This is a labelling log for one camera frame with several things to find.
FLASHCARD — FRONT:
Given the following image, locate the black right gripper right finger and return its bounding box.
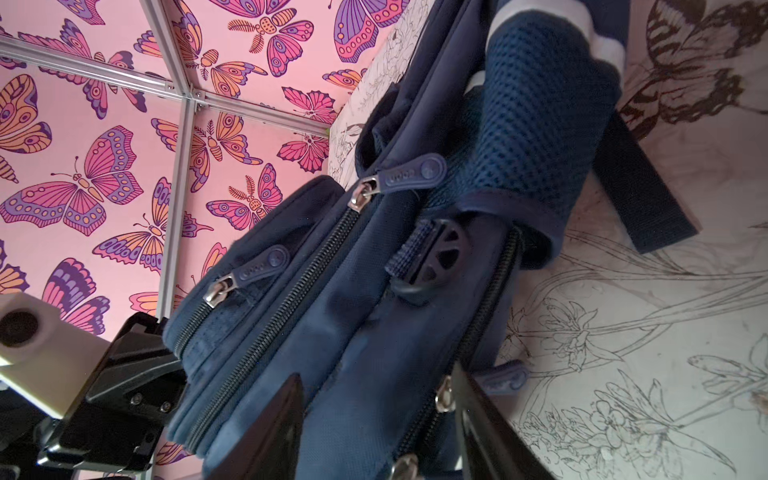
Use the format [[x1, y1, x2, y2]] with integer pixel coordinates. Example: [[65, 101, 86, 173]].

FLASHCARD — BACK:
[[452, 363, 554, 480]]

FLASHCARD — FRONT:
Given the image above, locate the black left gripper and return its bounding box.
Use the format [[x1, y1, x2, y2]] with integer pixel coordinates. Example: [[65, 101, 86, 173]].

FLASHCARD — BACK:
[[37, 312, 186, 474]]

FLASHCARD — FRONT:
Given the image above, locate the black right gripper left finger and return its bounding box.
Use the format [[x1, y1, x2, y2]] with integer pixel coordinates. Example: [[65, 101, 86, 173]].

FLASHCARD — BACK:
[[206, 373, 304, 480]]

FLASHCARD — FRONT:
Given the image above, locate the navy blue student backpack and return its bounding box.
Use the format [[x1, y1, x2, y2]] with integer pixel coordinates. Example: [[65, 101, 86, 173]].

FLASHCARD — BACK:
[[164, 1, 696, 479]]

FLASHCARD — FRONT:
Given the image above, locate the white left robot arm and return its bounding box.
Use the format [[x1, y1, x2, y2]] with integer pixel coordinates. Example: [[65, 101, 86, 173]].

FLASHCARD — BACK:
[[1, 293, 186, 479]]

